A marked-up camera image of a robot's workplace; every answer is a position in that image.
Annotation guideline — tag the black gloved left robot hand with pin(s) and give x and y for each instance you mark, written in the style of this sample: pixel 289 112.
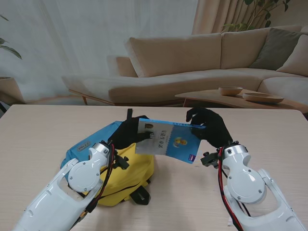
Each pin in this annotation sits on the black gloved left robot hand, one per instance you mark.
pixel 127 134

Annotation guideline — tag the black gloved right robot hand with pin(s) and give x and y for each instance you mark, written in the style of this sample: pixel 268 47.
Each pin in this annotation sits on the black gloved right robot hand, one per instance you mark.
pixel 214 130

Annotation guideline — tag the blue and white cover book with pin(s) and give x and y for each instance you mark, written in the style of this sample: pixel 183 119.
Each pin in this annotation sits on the blue and white cover book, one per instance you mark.
pixel 183 149

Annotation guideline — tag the blue and yellow school bag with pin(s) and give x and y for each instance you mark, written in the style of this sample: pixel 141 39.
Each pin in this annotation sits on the blue and yellow school bag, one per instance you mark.
pixel 134 173

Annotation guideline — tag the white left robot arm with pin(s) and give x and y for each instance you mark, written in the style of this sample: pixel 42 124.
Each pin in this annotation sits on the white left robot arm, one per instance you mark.
pixel 72 187

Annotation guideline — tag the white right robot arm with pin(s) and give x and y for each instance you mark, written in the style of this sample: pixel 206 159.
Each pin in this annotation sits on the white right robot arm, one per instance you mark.
pixel 247 183

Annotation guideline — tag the low wooden coffee table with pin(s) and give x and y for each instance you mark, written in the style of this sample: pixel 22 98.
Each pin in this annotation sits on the low wooden coffee table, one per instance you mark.
pixel 216 98

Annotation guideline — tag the small deep wooden bowl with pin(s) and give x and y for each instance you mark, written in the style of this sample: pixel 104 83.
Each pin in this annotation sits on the small deep wooden bowl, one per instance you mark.
pixel 230 91

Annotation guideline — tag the wide shallow wooden dish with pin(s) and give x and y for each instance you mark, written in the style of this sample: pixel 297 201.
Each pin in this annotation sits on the wide shallow wooden dish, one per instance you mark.
pixel 262 98

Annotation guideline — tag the beige corner sofa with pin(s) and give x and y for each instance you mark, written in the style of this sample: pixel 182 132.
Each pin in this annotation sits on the beige corner sofa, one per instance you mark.
pixel 180 72

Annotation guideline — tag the grey sofa cushion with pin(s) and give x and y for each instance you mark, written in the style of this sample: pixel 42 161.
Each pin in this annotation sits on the grey sofa cushion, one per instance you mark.
pixel 276 50

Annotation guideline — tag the beige sofa cushion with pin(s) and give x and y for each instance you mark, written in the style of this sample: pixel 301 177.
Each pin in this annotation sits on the beige sofa cushion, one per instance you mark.
pixel 297 62

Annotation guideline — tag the white sheer curtain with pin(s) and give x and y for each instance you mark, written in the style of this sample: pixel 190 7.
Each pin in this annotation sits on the white sheer curtain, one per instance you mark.
pixel 84 36

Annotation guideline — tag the beige pleated curtain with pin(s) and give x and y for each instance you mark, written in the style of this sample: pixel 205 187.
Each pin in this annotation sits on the beige pleated curtain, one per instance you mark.
pixel 211 16

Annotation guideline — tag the beige plant pot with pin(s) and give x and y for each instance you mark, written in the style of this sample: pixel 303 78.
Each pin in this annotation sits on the beige plant pot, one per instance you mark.
pixel 9 90

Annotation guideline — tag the tall green leafy plant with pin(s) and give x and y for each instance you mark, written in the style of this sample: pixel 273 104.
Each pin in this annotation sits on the tall green leafy plant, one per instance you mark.
pixel 262 9

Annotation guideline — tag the green plant with long leaves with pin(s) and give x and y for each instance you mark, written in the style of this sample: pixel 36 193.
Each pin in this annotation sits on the green plant with long leaves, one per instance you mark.
pixel 12 51

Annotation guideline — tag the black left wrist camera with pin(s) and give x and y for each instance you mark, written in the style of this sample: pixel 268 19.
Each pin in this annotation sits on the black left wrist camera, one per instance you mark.
pixel 121 162

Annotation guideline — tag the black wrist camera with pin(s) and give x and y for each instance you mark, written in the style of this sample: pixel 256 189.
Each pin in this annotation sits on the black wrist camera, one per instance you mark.
pixel 209 160
pixel 121 162

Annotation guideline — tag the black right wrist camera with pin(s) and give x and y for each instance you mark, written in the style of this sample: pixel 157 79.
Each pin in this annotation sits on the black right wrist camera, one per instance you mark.
pixel 209 160

